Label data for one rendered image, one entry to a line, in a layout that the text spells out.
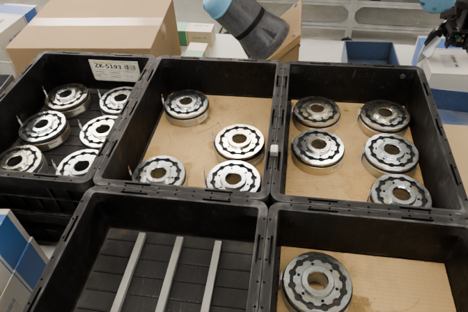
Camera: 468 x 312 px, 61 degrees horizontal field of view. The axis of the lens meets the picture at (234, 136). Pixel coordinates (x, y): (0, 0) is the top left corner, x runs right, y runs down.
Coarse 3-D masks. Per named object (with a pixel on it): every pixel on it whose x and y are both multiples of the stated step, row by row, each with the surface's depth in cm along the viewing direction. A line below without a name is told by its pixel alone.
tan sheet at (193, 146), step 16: (208, 96) 98; (224, 96) 97; (224, 112) 93; (240, 112) 93; (256, 112) 92; (160, 128) 90; (176, 128) 90; (192, 128) 89; (208, 128) 89; (256, 128) 88; (160, 144) 86; (176, 144) 86; (192, 144) 86; (208, 144) 85; (144, 160) 83; (192, 160) 82; (208, 160) 82; (192, 176) 79
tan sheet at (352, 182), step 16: (352, 112) 91; (352, 128) 87; (288, 144) 84; (352, 144) 83; (288, 160) 81; (352, 160) 80; (288, 176) 78; (304, 176) 78; (320, 176) 77; (336, 176) 77; (352, 176) 77; (368, 176) 77; (416, 176) 76; (288, 192) 75; (304, 192) 75; (320, 192) 75; (336, 192) 74; (352, 192) 74
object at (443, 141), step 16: (288, 64) 88; (304, 64) 88; (320, 64) 88; (336, 64) 88; (352, 64) 87; (368, 64) 87; (288, 80) 84; (432, 112) 75; (448, 144) 68; (448, 160) 66; (272, 176) 65; (272, 192) 63; (464, 192) 61; (352, 208) 60; (368, 208) 60; (384, 208) 59; (400, 208) 60; (416, 208) 59; (432, 208) 59; (464, 208) 59
